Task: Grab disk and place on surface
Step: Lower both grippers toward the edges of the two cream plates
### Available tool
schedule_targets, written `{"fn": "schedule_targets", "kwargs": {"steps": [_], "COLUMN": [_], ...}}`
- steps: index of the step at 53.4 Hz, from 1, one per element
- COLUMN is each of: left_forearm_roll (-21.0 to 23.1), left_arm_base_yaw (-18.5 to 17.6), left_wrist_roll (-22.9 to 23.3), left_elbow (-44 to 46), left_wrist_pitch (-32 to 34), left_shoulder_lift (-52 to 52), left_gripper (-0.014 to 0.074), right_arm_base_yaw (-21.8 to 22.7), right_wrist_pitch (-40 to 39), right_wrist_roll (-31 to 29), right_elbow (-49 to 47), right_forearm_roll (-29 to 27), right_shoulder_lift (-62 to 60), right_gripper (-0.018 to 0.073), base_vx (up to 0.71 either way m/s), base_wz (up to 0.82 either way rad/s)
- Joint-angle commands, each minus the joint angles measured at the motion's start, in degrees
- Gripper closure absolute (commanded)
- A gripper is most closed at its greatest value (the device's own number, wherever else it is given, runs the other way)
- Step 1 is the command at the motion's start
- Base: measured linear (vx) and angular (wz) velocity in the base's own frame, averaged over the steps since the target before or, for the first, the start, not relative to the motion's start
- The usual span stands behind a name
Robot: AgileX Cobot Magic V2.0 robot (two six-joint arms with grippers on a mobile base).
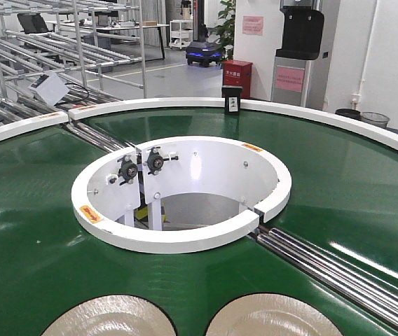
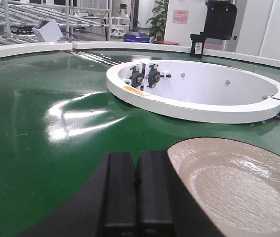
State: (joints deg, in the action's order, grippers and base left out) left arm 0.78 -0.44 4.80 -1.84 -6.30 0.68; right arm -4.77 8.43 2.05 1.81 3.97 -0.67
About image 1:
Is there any beige plate black rim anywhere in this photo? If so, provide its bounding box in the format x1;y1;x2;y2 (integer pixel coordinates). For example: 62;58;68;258
43;295;177;335
205;293;341;335

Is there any black sensor box on rim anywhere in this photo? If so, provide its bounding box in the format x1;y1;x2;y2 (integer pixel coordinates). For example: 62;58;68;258
221;85;243;115

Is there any red fire extinguisher cabinet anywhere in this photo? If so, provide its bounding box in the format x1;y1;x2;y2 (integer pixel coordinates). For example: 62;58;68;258
221;59;252;99

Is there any black mobile robot blue light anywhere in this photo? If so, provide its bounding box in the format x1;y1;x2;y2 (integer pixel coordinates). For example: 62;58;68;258
186;24;222;67

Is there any green potted plant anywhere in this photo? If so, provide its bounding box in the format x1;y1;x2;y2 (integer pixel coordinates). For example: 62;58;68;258
214;0;236;61

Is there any white rolling cart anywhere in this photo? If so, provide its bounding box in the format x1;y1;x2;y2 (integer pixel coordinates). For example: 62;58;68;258
168;20;193;50

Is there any metal roller rack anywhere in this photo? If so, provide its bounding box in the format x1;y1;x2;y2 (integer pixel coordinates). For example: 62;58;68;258
0;1;147;141

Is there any white control box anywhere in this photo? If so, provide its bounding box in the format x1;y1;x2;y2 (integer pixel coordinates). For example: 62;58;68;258
28;71;69;106

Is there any black water dispenser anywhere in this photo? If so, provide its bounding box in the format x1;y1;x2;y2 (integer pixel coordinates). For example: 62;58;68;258
275;0;324;60

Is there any white outer conveyor rim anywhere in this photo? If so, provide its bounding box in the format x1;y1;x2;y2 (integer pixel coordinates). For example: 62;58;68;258
0;97;398;151

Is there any steel conveyor rollers right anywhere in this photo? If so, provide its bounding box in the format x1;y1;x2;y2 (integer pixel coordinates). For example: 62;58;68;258
249;225;398;331

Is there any white inner conveyor ring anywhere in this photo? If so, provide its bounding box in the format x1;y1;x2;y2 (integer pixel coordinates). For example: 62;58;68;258
71;135;293;255

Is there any pink wall notice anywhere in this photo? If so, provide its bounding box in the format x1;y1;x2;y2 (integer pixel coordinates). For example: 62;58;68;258
242;15;264;36

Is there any wire mesh waste bin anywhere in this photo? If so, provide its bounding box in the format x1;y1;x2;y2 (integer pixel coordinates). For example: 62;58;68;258
360;112;390;129

